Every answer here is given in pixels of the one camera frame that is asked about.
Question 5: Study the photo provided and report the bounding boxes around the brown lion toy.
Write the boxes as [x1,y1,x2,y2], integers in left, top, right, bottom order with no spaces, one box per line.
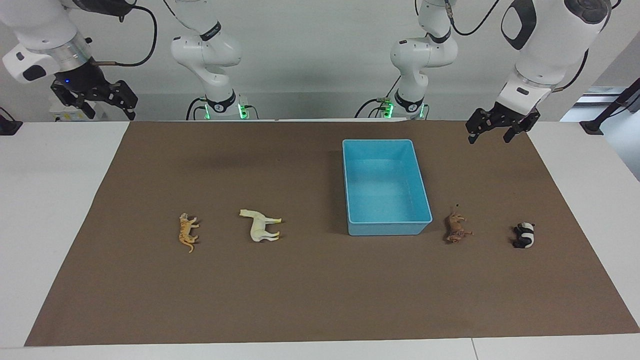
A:
[445,202,475,245]

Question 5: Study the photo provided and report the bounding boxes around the black base cable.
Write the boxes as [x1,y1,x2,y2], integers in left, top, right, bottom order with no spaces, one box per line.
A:
[354,75,401,119]
[186,96,207,121]

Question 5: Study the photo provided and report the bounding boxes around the black table clamp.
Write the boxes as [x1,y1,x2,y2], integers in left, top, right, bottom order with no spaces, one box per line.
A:
[0,106,24,136]

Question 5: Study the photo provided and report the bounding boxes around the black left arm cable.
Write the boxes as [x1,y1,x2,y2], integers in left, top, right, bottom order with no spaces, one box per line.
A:
[444,0,502,37]

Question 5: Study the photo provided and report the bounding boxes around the brown table mat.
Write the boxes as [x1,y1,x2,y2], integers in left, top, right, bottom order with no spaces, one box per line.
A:
[24,119,640,347]

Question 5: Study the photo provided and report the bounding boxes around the cream llama toy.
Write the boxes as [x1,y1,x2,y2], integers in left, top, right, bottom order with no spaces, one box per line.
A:
[239,208,283,243]

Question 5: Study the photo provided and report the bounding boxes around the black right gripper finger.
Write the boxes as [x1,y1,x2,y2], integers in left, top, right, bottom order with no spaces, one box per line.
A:
[107,79,139,121]
[50,84,96,120]

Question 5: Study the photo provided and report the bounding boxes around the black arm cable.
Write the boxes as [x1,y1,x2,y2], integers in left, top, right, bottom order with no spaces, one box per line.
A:
[444,0,502,37]
[95,4,159,68]

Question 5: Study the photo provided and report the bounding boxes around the black camera stand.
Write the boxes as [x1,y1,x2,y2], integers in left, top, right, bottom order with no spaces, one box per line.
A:
[580,77,640,136]

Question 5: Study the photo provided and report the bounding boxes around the blue plastic storage box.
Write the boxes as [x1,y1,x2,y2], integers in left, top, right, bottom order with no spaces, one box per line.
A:
[342,138,433,237]

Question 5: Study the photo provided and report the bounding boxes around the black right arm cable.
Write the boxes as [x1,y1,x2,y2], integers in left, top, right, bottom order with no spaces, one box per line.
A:
[95,4,159,68]

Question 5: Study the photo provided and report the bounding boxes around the black and white panda toy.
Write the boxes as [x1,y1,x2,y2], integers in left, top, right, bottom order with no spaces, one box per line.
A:
[511,221,536,250]

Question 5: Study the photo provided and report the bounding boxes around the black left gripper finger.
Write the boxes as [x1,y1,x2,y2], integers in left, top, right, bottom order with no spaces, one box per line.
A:
[467,108,501,145]
[503,115,540,144]

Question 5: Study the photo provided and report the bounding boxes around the orange striped tiger toy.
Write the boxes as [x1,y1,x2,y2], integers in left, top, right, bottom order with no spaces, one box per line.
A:
[178,212,201,254]

